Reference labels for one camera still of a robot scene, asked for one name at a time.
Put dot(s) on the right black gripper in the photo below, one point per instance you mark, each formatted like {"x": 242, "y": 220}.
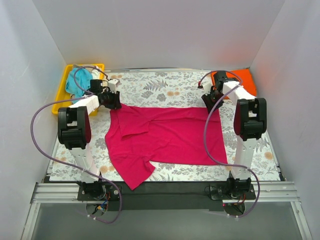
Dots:
{"x": 211, "y": 103}

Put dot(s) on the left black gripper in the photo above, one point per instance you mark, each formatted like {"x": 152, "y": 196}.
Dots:
{"x": 114, "y": 101}

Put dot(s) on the magenta t shirt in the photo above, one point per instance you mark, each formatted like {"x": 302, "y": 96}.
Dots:
{"x": 138, "y": 136}

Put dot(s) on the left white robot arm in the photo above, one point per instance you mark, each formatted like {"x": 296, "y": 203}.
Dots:
{"x": 74, "y": 131}

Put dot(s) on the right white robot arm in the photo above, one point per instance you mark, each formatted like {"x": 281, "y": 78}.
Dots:
{"x": 250, "y": 122}

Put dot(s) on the white t shirt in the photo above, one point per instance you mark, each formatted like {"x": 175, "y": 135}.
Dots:
{"x": 96, "y": 74}

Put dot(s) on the folded orange t shirt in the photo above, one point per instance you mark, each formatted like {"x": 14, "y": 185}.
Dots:
{"x": 247, "y": 80}

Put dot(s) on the light blue t shirt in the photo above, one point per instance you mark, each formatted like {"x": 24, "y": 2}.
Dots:
{"x": 78, "y": 81}

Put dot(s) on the beige t shirt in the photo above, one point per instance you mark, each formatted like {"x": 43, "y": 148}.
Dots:
{"x": 88, "y": 67}

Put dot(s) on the yellow plastic tray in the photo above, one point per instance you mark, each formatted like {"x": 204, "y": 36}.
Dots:
{"x": 63, "y": 95}

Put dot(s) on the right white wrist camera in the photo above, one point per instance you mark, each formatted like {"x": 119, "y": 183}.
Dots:
{"x": 206, "y": 87}

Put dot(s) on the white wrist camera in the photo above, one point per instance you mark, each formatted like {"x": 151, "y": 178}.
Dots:
{"x": 206, "y": 87}
{"x": 113, "y": 84}

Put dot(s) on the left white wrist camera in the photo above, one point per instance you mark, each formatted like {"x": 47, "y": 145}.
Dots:
{"x": 113, "y": 84}

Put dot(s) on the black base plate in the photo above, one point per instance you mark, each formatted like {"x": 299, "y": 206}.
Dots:
{"x": 166, "y": 195}

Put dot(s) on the aluminium rail frame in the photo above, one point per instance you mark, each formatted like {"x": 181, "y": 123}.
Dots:
{"x": 270, "y": 191}

